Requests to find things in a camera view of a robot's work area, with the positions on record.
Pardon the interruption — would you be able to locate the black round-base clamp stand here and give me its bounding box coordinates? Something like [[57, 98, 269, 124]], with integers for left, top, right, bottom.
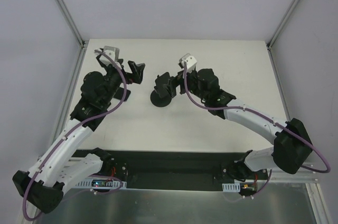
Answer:
[[150, 72, 176, 108]]

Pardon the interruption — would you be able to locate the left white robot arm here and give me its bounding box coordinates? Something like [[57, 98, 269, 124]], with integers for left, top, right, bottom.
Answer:
[[12, 59, 145, 220]]

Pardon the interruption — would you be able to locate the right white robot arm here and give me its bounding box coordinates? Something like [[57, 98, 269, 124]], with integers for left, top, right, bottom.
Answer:
[[150, 69, 312, 181]]

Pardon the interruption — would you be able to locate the black smartphone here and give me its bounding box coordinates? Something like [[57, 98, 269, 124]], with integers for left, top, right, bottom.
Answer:
[[114, 87, 131, 102]]

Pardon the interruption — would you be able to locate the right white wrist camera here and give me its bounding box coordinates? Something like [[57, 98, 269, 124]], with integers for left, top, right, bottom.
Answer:
[[179, 53, 197, 73]]

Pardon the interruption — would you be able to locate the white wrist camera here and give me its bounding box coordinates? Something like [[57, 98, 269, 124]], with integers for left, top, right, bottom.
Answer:
[[179, 53, 197, 73], [94, 46, 120, 69]]

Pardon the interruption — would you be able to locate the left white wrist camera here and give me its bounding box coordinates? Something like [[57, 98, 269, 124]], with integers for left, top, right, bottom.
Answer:
[[94, 46, 120, 69]]

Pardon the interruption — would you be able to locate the right aluminium frame post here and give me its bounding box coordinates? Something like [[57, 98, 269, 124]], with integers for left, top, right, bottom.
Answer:
[[266, 0, 320, 49]]

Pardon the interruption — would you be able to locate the aluminium frame post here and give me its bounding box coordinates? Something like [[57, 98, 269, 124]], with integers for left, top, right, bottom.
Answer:
[[266, 0, 320, 49], [55, 0, 86, 48]]

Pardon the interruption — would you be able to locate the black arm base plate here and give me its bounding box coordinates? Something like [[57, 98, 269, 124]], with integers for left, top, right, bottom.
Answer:
[[76, 150, 273, 192]]

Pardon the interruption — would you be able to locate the left white cable duct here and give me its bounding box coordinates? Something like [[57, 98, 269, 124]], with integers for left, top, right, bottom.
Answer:
[[74, 178, 127, 190]]

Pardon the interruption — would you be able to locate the white cable duct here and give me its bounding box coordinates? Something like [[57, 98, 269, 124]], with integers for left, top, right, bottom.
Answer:
[[222, 181, 257, 193], [74, 178, 127, 190]]

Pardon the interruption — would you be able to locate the right white cable duct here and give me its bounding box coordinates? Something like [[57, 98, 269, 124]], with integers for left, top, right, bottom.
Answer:
[[222, 181, 257, 193]]

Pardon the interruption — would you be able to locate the left aluminium frame post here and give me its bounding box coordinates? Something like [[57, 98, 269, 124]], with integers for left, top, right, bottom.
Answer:
[[55, 0, 86, 48]]

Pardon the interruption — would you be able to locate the aluminium front rail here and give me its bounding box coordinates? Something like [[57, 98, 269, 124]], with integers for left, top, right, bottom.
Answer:
[[269, 162, 321, 184]]

